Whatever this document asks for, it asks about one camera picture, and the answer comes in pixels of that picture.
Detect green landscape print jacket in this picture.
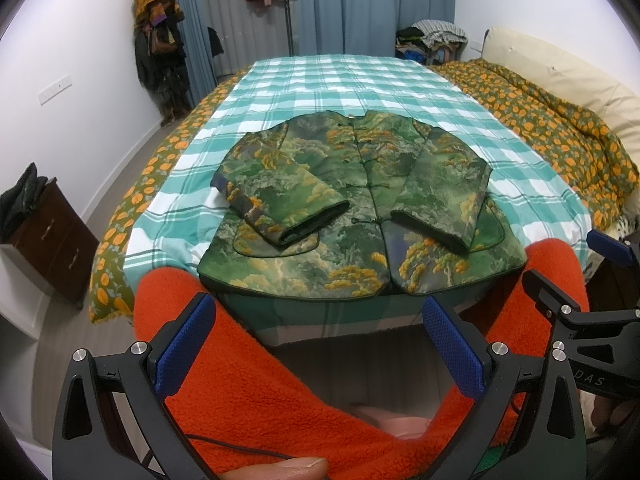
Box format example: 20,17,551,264
198,112,526,301

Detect black clothes on nightstand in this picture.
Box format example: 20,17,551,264
0,162,48,243

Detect clothes pile on chair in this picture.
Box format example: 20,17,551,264
395,20,469,66

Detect person's left hand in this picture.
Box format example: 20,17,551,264
218,457,329,480

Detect orange floral green quilt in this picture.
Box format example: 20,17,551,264
89,60,639,323

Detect teal white checked bedsheet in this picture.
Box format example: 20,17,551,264
121,53,594,348

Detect orange fleece trousers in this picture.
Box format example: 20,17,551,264
134,238,589,479

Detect dark wooden nightstand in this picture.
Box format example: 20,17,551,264
1,180,99,308

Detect blue curtain right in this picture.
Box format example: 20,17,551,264
297,0,456,56

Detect blue curtain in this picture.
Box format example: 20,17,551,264
177,0,217,105
297,0,456,56

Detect blue curtain left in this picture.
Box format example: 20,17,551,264
177,0,217,105

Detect white wall switch plate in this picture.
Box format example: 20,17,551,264
37,75,73,106

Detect black garment on rail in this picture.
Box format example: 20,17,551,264
207,27,224,58

